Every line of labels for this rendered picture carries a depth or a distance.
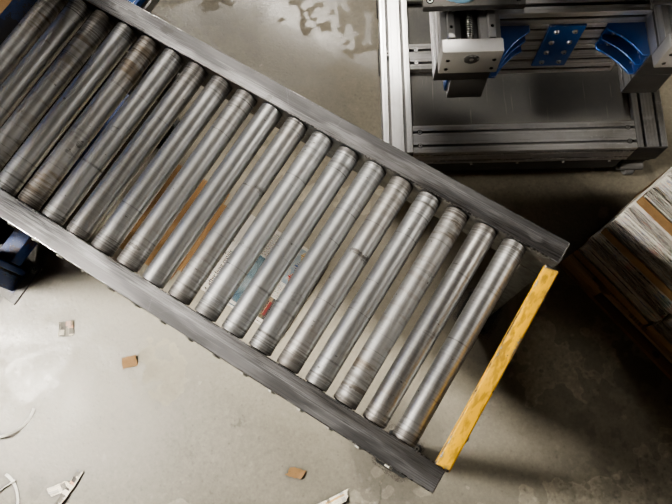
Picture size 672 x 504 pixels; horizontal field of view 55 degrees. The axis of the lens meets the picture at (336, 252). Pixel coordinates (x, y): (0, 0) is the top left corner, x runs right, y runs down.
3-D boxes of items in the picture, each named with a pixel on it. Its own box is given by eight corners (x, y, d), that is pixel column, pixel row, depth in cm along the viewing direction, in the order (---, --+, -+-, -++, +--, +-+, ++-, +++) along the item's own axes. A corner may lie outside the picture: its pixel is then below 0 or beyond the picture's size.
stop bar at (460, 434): (558, 274, 126) (561, 271, 124) (449, 473, 118) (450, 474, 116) (543, 265, 127) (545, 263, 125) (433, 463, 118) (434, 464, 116)
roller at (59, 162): (166, 49, 148) (159, 37, 143) (39, 218, 138) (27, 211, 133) (148, 40, 148) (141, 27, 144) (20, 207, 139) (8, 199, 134)
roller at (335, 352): (440, 202, 136) (446, 196, 132) (322, 397, 127) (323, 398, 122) (420, 190, 137) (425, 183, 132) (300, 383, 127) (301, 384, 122)
